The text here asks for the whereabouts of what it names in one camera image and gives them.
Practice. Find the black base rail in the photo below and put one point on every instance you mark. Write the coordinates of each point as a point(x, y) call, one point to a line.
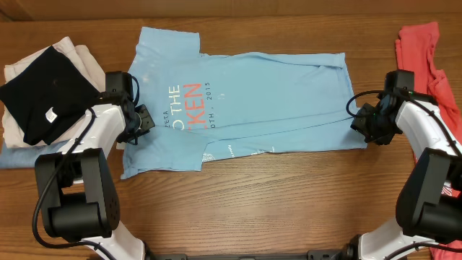
point(330, 254)

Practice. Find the folded black garment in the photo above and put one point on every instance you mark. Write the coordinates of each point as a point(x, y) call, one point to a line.
point(48, 97)

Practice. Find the light blue printed t-shirt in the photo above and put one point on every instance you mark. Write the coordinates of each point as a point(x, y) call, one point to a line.
point(215, 107)

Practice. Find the folded beige garment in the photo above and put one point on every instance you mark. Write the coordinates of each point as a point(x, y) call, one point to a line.
point(81, 58)

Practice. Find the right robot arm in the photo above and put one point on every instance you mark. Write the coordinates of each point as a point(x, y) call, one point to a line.
point(425, 217)

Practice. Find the folded blue jeans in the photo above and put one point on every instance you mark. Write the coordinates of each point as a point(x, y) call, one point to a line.
point(25, 157)

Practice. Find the red t-shirt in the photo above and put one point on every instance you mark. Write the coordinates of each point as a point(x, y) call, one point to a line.
point(415, 51)

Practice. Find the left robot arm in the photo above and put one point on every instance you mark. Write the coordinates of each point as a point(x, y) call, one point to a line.
point(78, 203)

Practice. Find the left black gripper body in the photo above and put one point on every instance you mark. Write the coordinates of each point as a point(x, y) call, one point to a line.
point(138, 126)

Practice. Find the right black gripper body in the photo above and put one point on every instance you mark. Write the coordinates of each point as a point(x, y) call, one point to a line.
point(376, 126)

